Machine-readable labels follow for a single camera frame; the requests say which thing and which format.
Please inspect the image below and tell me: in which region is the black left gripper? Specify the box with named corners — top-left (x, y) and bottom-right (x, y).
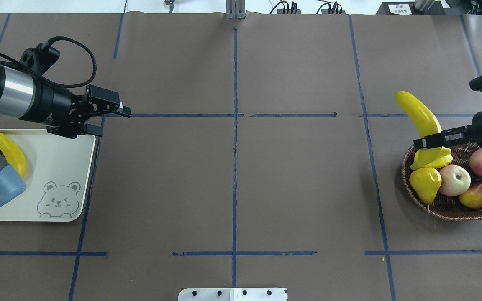
top-left (32, 80), bottom-right (132, 139)

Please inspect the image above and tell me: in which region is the yellow banana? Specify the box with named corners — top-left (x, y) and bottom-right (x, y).
top-left (394, 91), bottom-right (441, 138)
top-left (0, 132), bottom-right (27, 179)

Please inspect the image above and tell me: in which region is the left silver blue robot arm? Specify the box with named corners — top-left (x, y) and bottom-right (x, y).
top-left (0, 62), bottom-right (131, 221)

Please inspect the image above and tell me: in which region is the woven brown fruit basket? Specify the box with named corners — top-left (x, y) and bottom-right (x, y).
top-left (400, 143), bottom-right (482, 221)

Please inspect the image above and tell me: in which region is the yellow starfruit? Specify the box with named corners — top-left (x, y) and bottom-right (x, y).
top-left (410, 147), bottom-right (454, 170)

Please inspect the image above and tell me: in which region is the yellow pear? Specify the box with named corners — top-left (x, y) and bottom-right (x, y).
top-left (409, 167), bottom-right (442, 205)

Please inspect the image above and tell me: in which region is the white bear print tray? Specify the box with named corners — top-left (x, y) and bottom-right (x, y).
top-left (0, 128), bottom-right (96, 222)

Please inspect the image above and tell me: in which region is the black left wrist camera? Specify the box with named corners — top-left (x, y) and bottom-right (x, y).
top-left (19, 37), bottom-right (61, 76)

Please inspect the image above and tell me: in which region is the aluminium frame post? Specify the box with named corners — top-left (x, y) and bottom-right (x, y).
top-left (225, 0), bottom-right (246, 19)

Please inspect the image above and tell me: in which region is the black cable cluster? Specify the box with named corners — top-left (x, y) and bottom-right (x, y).
top-left (268, 0), bottom-right (346, 15)

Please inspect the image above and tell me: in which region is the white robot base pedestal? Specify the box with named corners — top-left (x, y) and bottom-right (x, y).
top-left (178, 287), bottom-right (289, 301)

